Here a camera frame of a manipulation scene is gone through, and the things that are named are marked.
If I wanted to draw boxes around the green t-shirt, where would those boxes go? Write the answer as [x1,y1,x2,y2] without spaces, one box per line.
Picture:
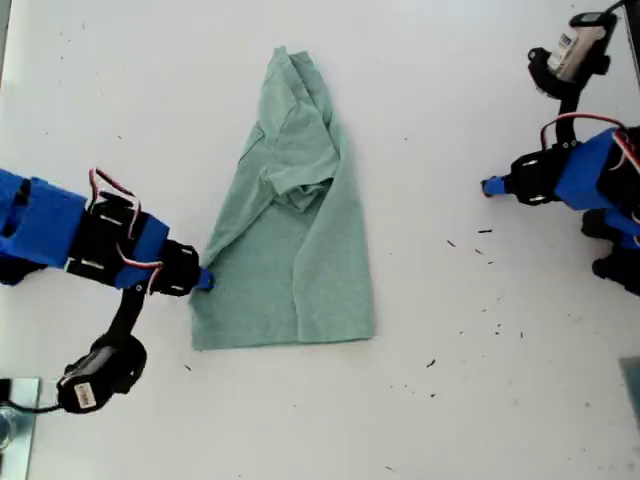
[189,45,375,352]

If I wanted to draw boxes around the arm red white wire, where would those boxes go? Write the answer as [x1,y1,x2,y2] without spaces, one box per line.
[88,167,167,274]

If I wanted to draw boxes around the gripper's black camera stalk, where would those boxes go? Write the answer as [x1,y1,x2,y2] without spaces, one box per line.
[527,47,611,151]
[98,283,152,351]

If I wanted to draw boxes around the gripper's black camera box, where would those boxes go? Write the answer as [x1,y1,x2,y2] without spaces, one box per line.
[55,333,149,415]

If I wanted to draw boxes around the steel post plate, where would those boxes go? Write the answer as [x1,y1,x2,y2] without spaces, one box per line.
[0,377,41,480]

